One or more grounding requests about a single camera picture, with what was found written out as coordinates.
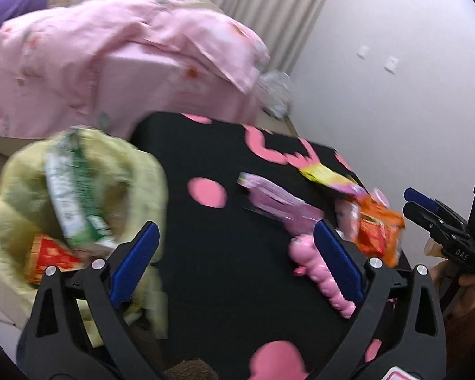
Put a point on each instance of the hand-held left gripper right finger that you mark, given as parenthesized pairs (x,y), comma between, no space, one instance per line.
(336,263)

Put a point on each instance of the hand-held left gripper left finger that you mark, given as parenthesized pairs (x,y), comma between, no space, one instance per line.
(136,263)

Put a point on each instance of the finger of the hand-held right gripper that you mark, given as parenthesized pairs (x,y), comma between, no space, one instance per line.
(421,199)
(423,217)

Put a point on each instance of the orange snack packet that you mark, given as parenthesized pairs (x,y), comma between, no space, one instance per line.
(380,233)

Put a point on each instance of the pink white snack wrapper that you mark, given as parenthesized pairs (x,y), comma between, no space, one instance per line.
(346,215)

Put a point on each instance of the yellow snack wrapper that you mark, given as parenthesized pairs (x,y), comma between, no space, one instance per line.
(324,176)

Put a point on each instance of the green white snack wrapper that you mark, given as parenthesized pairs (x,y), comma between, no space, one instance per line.
(75,190)

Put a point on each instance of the pale yellow cloth bag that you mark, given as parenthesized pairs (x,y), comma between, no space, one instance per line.
(19,190)

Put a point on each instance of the person's right forearm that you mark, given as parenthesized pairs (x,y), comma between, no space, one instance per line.
(465,328)

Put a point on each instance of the person's right hand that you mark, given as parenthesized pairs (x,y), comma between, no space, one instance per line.
(472,285)

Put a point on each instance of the pink caterpillar toy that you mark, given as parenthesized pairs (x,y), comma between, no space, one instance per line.
(316,269)

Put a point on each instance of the pink cup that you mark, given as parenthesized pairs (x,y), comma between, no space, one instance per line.
(380,198)

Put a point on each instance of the purple colourful snack wrapper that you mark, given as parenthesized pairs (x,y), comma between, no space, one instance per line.
(289,209)

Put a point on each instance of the red snack packet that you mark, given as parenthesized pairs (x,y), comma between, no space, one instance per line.
(51,259)

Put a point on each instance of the black pink-dotted table cloth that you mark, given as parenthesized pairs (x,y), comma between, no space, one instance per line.
(221,269)

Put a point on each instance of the brown fuzzy cloth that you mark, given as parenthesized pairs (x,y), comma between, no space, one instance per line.
(196,370)

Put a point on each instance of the crumpled clear plastic bag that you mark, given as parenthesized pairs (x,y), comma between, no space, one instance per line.
(275,91)

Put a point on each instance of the bed with pink sheet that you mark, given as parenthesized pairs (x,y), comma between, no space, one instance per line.
(142,81)

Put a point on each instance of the pink printed duvet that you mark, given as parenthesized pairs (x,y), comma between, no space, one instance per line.
(63,67)

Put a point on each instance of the beige curtain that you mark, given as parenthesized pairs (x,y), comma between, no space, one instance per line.
(241,0)

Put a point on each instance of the purple pillow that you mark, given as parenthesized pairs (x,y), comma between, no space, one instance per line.
(18,6)

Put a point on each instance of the white wall socket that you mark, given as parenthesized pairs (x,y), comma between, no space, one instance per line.
(363,50)
(391,64)

